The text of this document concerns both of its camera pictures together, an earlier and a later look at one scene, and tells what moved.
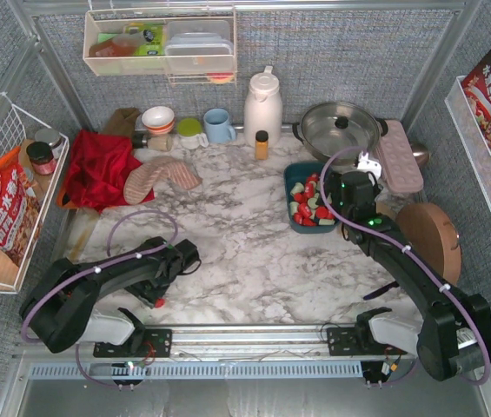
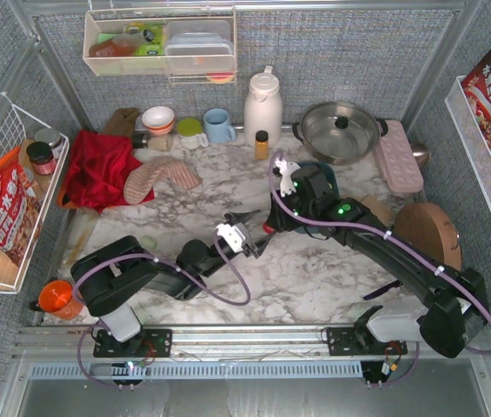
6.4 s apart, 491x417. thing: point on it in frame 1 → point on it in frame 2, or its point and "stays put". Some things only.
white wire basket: [12, 166] stays put
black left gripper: [150, 291] → [248, 235]
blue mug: [219, 129] stays put
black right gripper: [335, 191] → [281, 215]
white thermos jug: [263, 108] stays put
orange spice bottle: [262, 145] stays put
